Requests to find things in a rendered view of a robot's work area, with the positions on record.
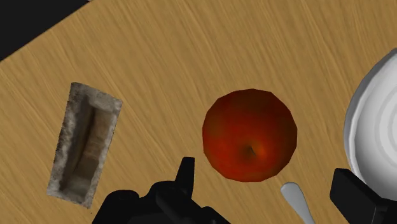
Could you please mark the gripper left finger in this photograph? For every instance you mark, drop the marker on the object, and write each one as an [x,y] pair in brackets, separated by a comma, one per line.
[173,198]

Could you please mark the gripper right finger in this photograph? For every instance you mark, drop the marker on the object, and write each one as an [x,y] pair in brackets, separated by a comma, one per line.
[356,195]

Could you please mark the grey spoon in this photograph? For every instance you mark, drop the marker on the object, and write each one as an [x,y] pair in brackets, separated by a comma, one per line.
[296,200]

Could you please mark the white plate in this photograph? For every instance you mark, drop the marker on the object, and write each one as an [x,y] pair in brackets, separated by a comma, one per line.
[375,124]

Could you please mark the red apple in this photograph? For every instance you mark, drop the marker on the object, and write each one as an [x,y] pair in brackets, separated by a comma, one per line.
[249,135]

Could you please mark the grey rectangular stone tray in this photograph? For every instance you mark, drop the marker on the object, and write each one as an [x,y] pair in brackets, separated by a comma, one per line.
[83,144]

